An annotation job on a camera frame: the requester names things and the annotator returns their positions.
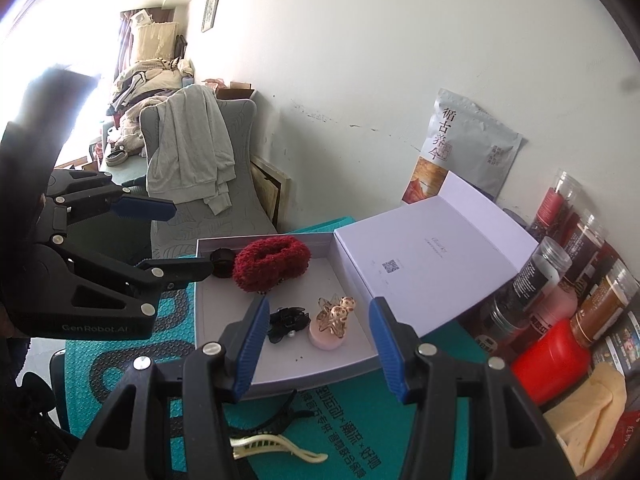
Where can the clear jar dark red contents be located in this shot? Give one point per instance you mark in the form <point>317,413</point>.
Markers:
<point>585,237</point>

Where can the grey garment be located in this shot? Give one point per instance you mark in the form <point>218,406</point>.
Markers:
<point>190,145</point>

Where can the pink lidded jar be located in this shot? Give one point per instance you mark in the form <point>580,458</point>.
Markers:
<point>552,307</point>

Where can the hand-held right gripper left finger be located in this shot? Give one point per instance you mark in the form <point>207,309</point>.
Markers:
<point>250,345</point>

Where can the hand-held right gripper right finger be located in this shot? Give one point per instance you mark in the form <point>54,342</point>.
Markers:
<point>387,345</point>

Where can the framed wall picture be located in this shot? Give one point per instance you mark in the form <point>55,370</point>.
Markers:
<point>211,9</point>

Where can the red canister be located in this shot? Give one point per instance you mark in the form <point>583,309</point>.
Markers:
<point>550,362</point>

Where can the dark red pouch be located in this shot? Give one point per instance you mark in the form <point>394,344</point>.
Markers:
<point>609,260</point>

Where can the light wooden picture frame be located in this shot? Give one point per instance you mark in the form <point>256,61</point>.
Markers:
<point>270,192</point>

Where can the red fuzzy scrunchie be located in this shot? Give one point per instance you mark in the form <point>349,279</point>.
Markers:
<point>260,260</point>

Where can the red snack packet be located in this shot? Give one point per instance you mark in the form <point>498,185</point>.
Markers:
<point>631,440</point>

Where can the clear jar black label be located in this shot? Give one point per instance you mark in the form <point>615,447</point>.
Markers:
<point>540,270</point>

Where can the black mesh chair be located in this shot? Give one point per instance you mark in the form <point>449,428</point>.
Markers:
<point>50,425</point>

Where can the pink round compact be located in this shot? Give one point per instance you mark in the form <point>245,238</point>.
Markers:
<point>325,340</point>

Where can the leopard bow hair clip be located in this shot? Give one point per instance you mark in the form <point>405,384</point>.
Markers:
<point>334,315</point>

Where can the cream hair claw clip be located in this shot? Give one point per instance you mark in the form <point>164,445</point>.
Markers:
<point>270,447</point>

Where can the yellow paper bag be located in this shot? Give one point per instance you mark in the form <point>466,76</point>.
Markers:
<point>585,420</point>

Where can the curtain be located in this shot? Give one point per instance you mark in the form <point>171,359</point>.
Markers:
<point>127,45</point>

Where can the black lace pearl hair clip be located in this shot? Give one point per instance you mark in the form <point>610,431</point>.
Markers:
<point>285,322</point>

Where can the black hair claw clip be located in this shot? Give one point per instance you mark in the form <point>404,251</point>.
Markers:
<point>272,417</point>

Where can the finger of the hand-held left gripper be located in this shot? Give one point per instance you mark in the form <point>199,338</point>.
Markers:
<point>185,269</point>
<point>145,208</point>

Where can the black printed pouch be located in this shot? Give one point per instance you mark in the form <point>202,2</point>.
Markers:
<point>622,345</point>

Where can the clear jar brown contents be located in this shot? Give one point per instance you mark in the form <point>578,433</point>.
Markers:
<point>602,305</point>

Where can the white gift box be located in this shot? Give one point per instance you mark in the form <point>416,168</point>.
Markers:
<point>425,255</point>

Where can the grey cushioned chair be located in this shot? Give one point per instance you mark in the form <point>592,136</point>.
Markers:
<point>250,125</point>

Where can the grey printed pouch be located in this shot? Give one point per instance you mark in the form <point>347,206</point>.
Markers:
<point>470,145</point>

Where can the pile of clothes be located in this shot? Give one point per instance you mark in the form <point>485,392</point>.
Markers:
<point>145,90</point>

